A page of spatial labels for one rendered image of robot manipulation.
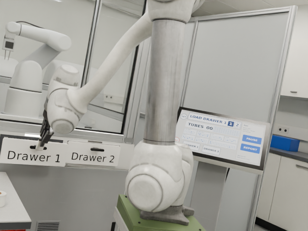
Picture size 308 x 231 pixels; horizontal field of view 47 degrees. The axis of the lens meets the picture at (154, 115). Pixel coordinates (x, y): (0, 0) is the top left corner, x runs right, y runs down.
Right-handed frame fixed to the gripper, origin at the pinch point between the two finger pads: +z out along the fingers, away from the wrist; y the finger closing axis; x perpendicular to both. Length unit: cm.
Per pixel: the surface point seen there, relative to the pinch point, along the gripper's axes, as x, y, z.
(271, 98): -165, 45, -23
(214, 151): -85, -9, -15
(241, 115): -162, 56, 4
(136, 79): -49, 35, -21
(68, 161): -18.7, 6.0, 16.2
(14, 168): 6.0, 4.0, 22.0
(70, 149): -18.6, 9.3, 11.4
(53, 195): -14.6, -3.3, 32.5
